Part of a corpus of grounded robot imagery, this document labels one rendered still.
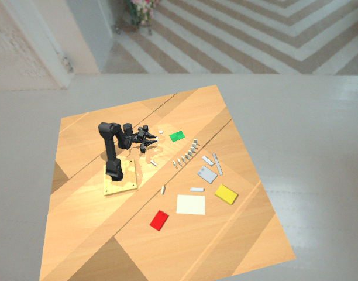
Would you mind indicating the green rectangular block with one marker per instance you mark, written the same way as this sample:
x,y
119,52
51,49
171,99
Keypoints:
x,y
177,136

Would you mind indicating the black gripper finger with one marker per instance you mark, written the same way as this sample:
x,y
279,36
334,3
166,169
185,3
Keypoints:
x,y
149,142
150,136

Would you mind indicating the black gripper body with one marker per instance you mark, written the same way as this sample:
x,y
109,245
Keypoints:
x,y
143,142

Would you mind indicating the red rectangular block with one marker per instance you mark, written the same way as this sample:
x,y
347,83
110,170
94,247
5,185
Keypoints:
x,y
158,220

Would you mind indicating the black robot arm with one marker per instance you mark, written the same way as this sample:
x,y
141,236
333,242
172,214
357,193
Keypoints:
x,y
107,132

